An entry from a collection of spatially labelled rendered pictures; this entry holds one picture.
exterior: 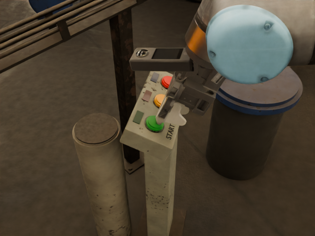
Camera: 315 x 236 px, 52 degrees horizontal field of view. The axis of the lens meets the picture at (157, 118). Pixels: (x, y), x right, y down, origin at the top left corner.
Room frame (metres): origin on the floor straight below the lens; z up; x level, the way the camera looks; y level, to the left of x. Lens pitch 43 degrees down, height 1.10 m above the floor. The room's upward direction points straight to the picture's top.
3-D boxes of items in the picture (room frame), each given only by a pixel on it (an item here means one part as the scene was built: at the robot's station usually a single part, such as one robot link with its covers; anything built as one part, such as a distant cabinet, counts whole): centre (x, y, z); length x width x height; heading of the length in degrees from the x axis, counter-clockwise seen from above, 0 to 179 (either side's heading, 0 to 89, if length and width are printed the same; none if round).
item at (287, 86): (0.92, -0.34, 0.22); 0.32 x 0.32 x 0.43
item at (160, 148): (0.58, -0.01, 0.31); 0.24 x 0.16 x 0.62; 166
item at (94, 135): (0.58, 0.15, 0.26); 0.12 x 0.12 x 0.52
